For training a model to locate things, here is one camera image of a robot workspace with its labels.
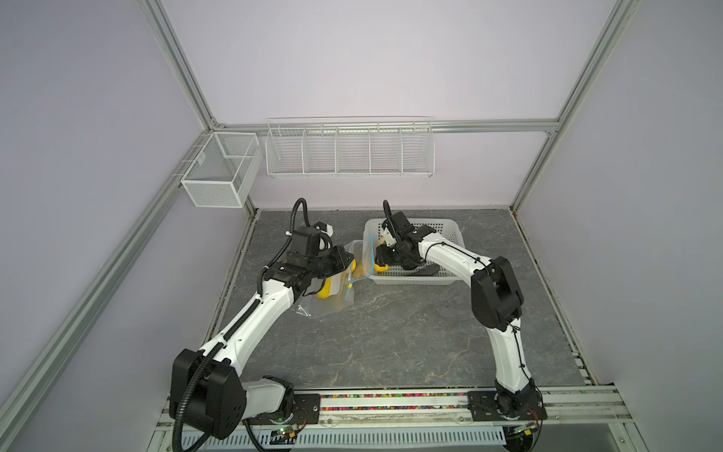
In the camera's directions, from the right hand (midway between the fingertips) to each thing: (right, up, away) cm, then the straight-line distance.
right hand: (382, 261), depth 96 cm
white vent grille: (+7, -42, -25) cm, 50 cm away
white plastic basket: (+25, +11, +7) cm, 29 cm away
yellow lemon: (-10, -1, 0) cm, 10 cm away
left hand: (-8, +2, -17) cm, 19 cm away
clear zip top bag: (-14, -10, -7) cm, 19 cm away
